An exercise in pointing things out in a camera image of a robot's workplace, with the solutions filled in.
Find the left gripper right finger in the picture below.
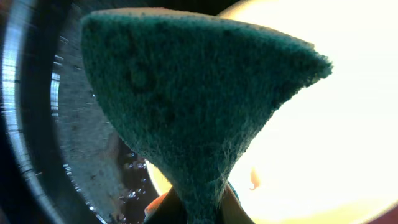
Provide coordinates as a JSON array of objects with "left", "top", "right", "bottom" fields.
[{"left": 220, "top": 184, "right": 254, "bottom": 224}]

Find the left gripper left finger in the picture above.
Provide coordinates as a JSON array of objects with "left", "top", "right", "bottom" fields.
[{"left": 144, "top": 188, "right": 187, "bottom": 224}]

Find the yellow plate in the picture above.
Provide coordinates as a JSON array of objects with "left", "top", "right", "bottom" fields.
[{"left": 144, "top": 0, "right": 398, "bottom": 224}]

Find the green orange sponge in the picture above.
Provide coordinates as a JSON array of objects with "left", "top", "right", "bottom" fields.
[{"left": 81, "top": 8, "right": 333, "bottom": 223}]

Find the round black tray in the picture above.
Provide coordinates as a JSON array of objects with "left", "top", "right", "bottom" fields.
[{"left": 1, "top": 0, "right": 232, "bottom": 223}]

